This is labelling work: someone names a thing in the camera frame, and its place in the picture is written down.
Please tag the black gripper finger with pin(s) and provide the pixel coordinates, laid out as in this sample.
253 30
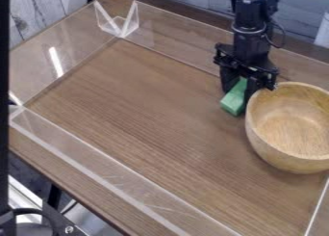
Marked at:
253 85
229 78

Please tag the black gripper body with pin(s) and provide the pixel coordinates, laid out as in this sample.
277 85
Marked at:
246 55

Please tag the green rectangular block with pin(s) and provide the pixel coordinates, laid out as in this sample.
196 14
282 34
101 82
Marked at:
232 102

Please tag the brown wooden bowl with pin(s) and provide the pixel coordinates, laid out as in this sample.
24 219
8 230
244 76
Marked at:
286 126

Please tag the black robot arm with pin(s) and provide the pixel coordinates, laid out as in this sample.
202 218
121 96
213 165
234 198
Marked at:
253 13

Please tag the black table leg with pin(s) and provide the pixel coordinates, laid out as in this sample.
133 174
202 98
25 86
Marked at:
53 198

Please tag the clear acrylic enclosure wall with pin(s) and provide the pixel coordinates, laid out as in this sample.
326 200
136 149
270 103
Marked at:
118 121

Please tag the black metal bracket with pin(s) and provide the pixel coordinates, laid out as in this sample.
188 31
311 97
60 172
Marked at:
57 225

